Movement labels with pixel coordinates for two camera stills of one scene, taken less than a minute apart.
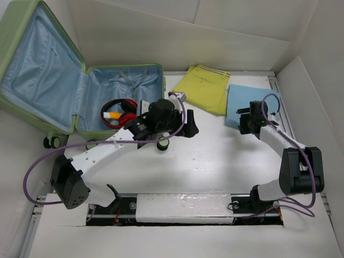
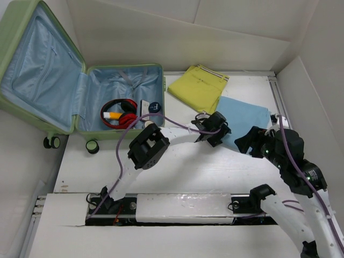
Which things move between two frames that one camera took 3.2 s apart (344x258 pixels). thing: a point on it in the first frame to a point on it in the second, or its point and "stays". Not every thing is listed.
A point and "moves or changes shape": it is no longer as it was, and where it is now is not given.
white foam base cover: [184, 208] stays
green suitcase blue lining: [45, 85] stays
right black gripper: [243, 128] to [253, 138]
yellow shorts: [205, 87] moves or changes shape
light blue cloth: [240, 96] moves or changes shape
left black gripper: [190, 129] to [216, 140]
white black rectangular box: [144, 106] stays
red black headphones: [129, 107] stays
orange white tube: [112, 115] stays
